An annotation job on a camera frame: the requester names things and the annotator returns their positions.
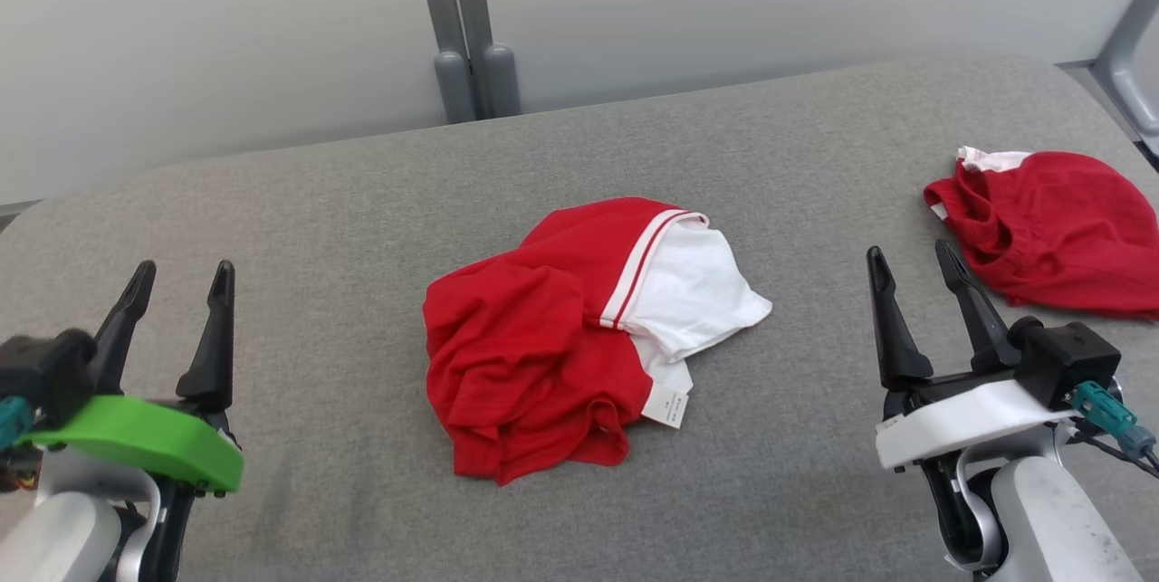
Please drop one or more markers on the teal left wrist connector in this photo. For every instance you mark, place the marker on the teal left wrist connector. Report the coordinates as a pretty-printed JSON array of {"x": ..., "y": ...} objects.
[{"x": 13, "y": 419}]

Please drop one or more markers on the grey metal frame corner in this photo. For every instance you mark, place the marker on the grey metal frame corner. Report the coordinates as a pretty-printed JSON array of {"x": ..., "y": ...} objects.
[{"x": 1127, "y": 57}]

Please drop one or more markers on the red shorts with white stripes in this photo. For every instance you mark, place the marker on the red shorts with white stripes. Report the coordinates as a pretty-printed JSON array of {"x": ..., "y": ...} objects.
[{"x": 1059, "y": 229}]

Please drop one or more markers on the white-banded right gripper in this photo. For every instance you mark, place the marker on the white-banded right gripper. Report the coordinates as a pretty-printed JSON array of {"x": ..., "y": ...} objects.
[{"x": 960, "y": 424}]

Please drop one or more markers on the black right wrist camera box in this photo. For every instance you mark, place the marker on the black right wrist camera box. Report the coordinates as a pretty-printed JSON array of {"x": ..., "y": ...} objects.
[{"x": 1068, "y": 360}]

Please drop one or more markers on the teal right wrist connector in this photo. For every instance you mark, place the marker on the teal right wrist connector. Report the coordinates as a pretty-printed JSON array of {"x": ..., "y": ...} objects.
[{"x": 1105, "y": 410}]

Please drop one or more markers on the red basketball jersey white trim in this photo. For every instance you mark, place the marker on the red basketball jersey white trim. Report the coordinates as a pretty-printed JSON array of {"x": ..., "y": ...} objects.
[{"x": 525, "y": 356}]

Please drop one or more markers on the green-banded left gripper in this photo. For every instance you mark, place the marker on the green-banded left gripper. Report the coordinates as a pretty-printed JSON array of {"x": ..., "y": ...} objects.
[{"x": 145, "y": 437}]

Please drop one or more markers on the grey fabric sofa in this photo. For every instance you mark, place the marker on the grey fabric sofa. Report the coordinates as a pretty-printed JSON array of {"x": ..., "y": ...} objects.
[{"x": 362, "y": 247}]

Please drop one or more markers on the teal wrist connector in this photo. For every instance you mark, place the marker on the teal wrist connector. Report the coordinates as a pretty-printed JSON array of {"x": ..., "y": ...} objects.
[
  {"x": 1105, "y": 410},
  {"x": 13, "y": 419}
]

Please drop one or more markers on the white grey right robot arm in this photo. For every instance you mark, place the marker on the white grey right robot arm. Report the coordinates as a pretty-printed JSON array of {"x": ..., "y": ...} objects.
[{"x": 1050, "y": 519}]

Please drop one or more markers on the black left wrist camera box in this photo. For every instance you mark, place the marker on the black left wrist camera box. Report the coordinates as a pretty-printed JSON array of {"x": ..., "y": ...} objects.
[{"x": 45, "y": 374}]

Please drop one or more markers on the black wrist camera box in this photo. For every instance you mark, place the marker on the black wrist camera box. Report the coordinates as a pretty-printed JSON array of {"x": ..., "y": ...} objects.
[
  {"x": 1068, "y": 360},
  {"x": 45, "y": 374}
]

